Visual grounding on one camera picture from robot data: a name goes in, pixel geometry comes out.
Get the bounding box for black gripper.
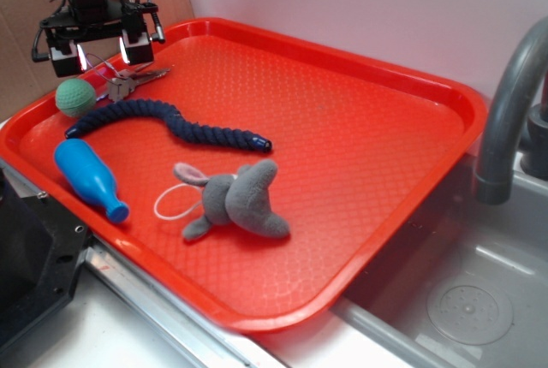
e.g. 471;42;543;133
31;0;166;78

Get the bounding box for silver keys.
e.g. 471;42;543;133
86;56;171;103

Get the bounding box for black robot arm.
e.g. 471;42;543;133
31;0;165;78

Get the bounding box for green golf ball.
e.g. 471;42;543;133
55;79;96;118

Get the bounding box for brown cardboard panel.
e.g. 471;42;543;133
1;0;194;121

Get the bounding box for blue plastic bottle toy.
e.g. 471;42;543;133
54;139;129;223

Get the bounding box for red plastic tray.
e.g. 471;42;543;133
1;19;486;333

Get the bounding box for grey plush elephant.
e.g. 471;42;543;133
153;159;290;241

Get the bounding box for grey sink faucet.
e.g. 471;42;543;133
472;18;547;205

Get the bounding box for grey plastic sink basin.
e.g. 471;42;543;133
333;156;547;367

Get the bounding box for round sink drain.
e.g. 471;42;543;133
426;282;514;346

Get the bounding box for navy blue rope toy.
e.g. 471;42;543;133
64;99;273;153

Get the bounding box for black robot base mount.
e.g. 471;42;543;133
1;175;91;353

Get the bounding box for silver metal rail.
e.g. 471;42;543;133
0;157;266;368

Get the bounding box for dark faucet handle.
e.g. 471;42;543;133
520;76;547;181

